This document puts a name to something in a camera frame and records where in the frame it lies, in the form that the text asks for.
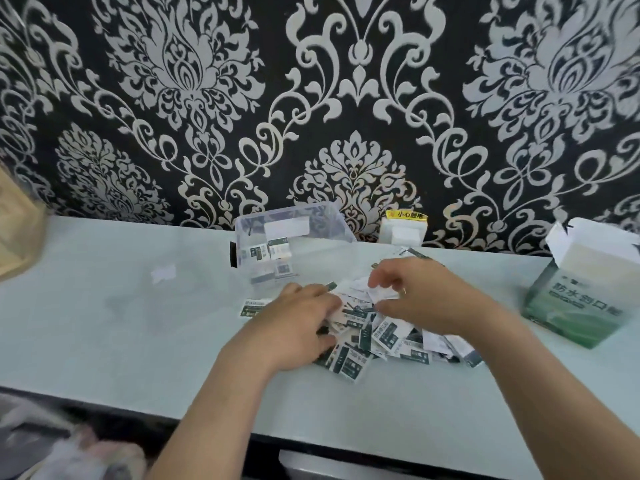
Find person's left hand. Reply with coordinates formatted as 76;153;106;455
219;282;343;375

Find person's right hand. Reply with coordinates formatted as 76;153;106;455
368;257;501;339

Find pile of white green packets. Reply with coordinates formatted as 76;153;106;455
239;247;483;385

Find clear plastic box lid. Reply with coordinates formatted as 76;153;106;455
99;254;246;335

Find green white cardboard carton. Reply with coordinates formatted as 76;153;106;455
521;217;640;349

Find person's left forearm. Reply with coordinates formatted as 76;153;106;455
147;339;281;480

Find person's right forearm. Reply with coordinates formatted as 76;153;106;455
469;304;640;480

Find crumpled plastic bag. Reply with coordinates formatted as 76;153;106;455
0;394;149;480

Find white wall socket yellow label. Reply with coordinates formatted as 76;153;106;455
379;209;430;247

